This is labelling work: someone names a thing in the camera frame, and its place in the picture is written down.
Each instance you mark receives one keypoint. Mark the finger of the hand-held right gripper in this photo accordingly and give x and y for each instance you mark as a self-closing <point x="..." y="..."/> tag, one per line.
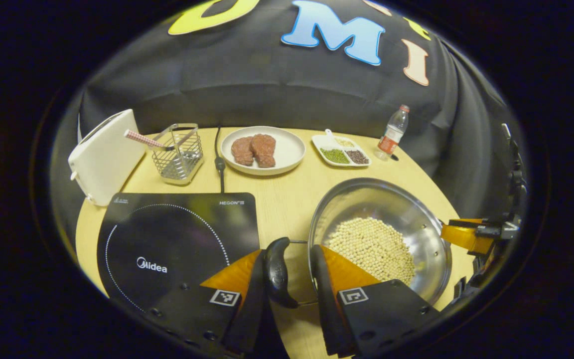
<point x="466" y="222"/>
<point x="466" y="239"/>

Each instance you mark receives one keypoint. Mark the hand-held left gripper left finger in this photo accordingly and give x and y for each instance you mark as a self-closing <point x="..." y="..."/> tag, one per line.
<point x="254" y="309"/>

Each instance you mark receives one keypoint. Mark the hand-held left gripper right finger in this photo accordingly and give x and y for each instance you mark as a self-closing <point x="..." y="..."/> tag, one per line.
<point x="329" y="309"/>

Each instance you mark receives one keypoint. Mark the black induction cooktop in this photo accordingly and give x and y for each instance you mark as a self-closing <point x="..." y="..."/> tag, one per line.
<point x="167" y="234"/>

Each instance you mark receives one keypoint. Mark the pile of soybeans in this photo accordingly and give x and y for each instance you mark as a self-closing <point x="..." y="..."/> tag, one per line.
<point x="371" y="244"/>

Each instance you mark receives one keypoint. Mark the clear water bottle red label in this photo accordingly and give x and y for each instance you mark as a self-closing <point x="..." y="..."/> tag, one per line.
<point x="392" y="137"/>

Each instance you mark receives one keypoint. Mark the white divided dish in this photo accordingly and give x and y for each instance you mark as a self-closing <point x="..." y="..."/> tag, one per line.
<point x="339" y="155"/>

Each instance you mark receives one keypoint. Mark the brown meat patty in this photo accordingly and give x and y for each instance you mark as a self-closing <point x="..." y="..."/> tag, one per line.
<point x="242" y="151"/>
<point x="264" y="149"/>

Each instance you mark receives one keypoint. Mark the round white plate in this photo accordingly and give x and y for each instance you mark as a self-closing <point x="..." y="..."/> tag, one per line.
<point x="289" y="149"/>

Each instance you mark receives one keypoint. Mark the red checked straw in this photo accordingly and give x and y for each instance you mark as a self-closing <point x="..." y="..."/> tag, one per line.
<point x="142" y="139"/>

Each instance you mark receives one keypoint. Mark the white toaster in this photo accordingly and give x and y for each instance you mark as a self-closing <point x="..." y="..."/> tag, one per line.
<point x="105" y="154"/>

